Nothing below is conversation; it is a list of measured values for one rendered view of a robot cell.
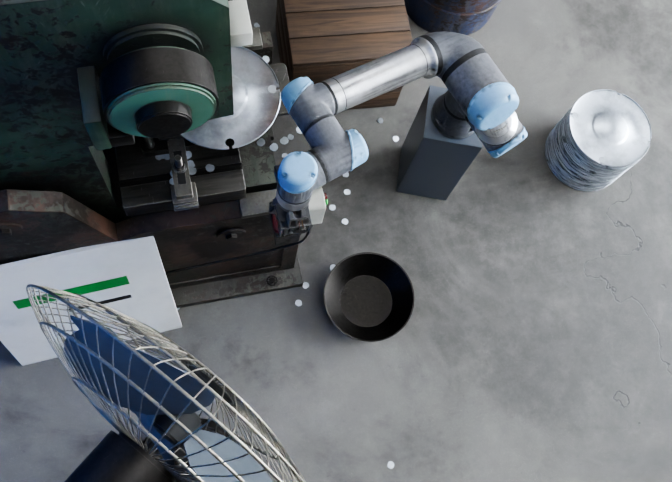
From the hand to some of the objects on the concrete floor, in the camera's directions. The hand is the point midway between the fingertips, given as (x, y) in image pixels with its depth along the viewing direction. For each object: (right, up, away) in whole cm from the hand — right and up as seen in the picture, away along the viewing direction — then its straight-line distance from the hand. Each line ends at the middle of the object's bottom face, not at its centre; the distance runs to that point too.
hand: (287, 217), depth 182 cm
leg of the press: (-45, -24, +67) cm, 85 cm away
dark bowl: (+22, -27, +74) cm, 81 cm away
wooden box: (+11, +58, +101) cm, 117 cm away
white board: (-64, -34, +62) cm, 95 cm away
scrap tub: (+55, +89, +116) cm, 156 cm away
